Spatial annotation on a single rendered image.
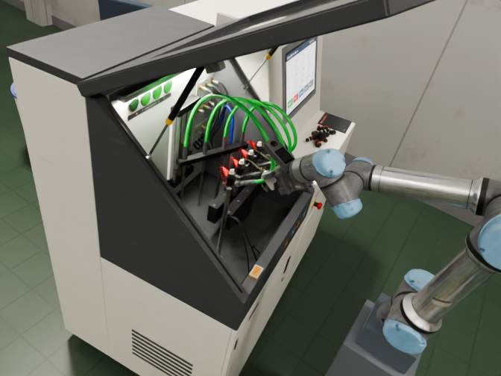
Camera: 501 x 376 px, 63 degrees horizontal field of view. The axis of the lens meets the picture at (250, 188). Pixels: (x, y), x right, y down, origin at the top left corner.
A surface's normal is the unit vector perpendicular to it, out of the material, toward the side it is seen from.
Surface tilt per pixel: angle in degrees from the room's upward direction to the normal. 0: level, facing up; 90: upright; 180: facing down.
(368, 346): 90
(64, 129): 90
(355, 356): 90
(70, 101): 90
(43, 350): 0
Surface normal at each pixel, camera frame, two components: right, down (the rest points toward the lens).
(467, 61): -0.54, 0.45
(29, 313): 0.16, -0.77
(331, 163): 0.43, -0.11
